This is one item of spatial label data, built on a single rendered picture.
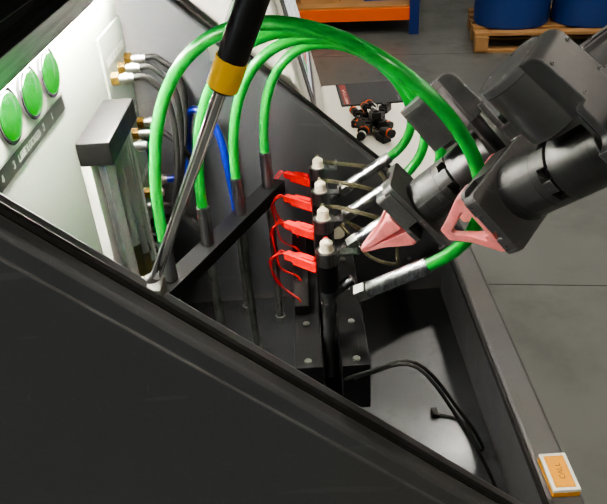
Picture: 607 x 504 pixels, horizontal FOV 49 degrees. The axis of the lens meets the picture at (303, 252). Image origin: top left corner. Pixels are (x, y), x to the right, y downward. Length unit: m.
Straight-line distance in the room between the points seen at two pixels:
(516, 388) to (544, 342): 1.58
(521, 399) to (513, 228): 0.36
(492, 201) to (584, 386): 1.81
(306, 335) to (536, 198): 0.45
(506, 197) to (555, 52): 0.14
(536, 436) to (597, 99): 0.47
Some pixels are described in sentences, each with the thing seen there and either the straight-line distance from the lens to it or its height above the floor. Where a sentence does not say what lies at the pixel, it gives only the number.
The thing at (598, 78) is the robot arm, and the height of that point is 1.42.
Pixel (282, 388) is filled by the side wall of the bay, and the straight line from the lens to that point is 0.50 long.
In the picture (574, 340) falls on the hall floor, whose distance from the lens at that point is 2.54.
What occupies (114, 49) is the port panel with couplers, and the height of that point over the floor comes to 1.33.
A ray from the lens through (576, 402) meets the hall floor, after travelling 2.31.
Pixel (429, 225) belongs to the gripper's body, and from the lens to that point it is 0.77.
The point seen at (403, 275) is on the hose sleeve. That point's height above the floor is 1.17.
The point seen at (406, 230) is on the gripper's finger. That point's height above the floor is 1.18.
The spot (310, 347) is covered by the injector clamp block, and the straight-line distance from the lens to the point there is 0.91.
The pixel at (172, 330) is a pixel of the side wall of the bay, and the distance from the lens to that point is 0.46.
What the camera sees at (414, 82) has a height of 1.38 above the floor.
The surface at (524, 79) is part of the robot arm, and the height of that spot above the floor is 1.42.
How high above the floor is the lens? 1.58
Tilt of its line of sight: 33 degrees down
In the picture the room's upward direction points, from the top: 4 degrees counter-clockwise
